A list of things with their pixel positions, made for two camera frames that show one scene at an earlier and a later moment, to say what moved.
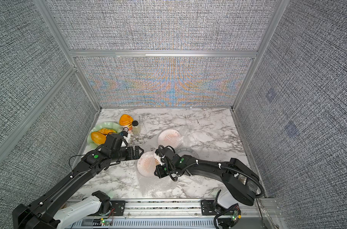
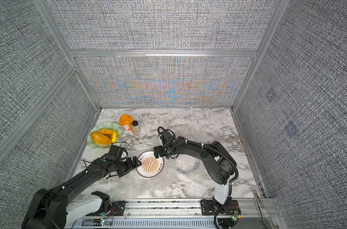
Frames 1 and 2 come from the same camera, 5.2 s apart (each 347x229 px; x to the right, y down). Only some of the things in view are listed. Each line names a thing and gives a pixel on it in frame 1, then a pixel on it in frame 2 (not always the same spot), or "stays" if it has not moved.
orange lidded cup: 126,120 stays
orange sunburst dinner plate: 147,163 stays
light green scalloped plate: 115,126 stays
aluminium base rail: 265,213 stays
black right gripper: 158,172 → 158,148
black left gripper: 131,156 → 131,166
